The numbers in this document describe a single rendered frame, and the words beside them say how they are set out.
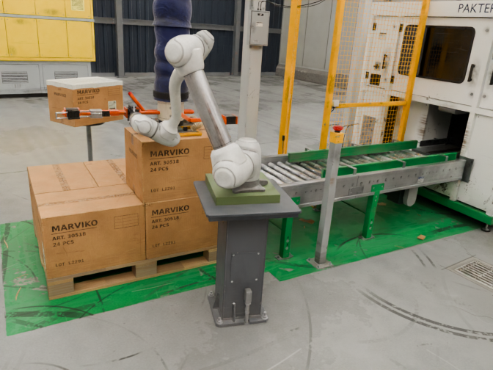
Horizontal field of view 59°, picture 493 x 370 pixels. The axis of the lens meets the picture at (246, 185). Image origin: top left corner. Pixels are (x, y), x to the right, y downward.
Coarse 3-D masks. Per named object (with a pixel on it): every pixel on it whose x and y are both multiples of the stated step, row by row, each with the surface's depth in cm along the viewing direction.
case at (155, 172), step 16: (128, 128) 287; (128, 144) 285; (144, 144) 260; (160, 144) 265; (192, 144) 275; (208, 144) 281; (128, 160) 290; (144, 160) 263; (160, 160) 268; (176, 160) 273; (192, 160) 279; (208, 160) 285; (128, 176) 296; (144, 176) 266; (160, 176) 272; (176, 176) 277; (192, 176) 283; (144, 192) 270; (160, 192) 275; (176, 192) 281; (192, 192) 287
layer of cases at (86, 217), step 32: (32, 192) 293; (64, 192) 281; (96, 192) 285; (128, 192) 288; (64, 224) 252; (96, 224) 261; (128, 224) 272; (160, 224) 283; (192, 224) 295; (64, 256) 258; (96, 256) 268; (128, 256) 279; (160, 256) 291
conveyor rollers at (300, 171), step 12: (348, 156) 412; (360, 156) 412; (372, 156) 411; (384, 156) 412; (396, 156) 420; (408, 156) 419; (264, 168) 359; (276, 168) 360; (288, 168) 361; (300, 168) 362; (312, 168) 363; (276, 180) 330; (288, 180) 332; (300, 180) 333
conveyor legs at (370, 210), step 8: (344, 200) 390; (368, 200) 359; (320, 208) 419; (368, 208) 360; (368, 216) 361; (288, 224) 318; (368, 224) 363; (288, 232) 321; (368, 232) 366; (280, 240) 326; (288, 240) 323; (280, 248) 328; (288, 248) 326; (280, 256) 329; (288, 256) 329
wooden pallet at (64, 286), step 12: (192, 252) 302; (204, 252) 317; (216, 252) 312; (132, 264) 282; (144, 264) 286; (156, 264) 291; (168, 264) 305; (180, 264) 306; (192, 264) 307; (204, 264) 311; (72, 276) 264; (108, 276) 287; (120, 276) 288; (132, 276) 289; (144, 276) 290; (156, 276) 294; (48, 288) 259; (60, 288) 263; (72, 288) 267; (84, 288) 273; (96, 288) 275
